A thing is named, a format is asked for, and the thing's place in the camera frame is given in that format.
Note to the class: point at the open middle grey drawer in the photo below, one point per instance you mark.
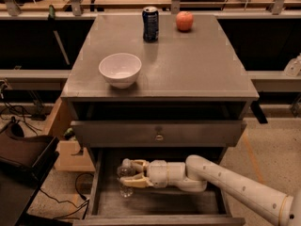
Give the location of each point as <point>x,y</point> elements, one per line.
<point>153,206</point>

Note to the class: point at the brass drawer knob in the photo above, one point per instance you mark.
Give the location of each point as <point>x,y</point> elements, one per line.
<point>159,137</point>

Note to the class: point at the top grey drawer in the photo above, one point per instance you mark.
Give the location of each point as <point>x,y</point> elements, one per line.
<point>129,134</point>

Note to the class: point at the red apple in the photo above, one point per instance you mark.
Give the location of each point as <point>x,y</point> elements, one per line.
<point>184,20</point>

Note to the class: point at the clear plastic water bottle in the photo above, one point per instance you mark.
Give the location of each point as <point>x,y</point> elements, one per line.
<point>125,170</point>

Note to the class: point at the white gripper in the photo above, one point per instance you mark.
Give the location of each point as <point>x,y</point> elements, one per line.
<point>157,172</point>

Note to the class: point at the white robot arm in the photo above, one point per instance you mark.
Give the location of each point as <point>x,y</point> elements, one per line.
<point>193,175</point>

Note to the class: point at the white ceramic bowl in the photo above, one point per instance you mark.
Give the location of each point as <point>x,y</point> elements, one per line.
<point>120,70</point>

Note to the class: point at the grey wooden drawer cabinet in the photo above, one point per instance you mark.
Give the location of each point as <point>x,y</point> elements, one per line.
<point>192,76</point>

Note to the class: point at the light wooden box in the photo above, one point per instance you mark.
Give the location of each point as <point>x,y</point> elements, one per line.
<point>72,157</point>

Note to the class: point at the blue soda can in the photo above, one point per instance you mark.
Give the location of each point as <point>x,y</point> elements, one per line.
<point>150,16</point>

